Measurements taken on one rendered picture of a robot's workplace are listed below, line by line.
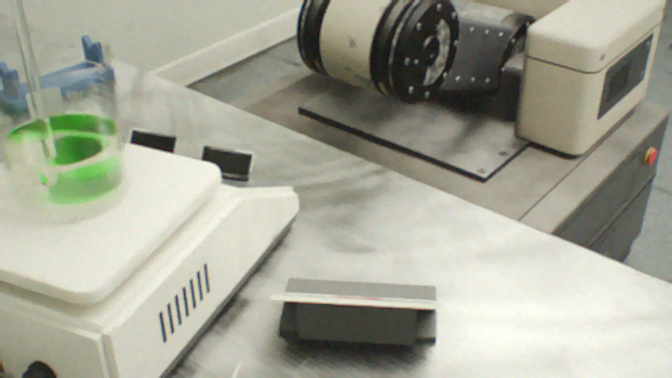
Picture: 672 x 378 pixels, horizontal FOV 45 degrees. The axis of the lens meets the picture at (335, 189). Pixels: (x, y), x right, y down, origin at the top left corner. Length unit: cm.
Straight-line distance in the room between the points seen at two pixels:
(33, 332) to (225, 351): 11
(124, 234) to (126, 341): 5
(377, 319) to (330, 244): 10
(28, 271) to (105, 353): 5
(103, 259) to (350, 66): 88
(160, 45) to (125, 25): 14
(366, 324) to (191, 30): 207
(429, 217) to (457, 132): 88
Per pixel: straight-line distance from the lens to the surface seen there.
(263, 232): 50
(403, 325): 45
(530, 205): 128
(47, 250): 41
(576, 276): 53
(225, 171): 51
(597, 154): 145
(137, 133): 54
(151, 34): 237
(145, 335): 41
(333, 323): 45
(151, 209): 42
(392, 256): 52
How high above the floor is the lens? 107
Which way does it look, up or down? 33 degrees down
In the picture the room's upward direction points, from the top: 1 degrees counter-clockwise
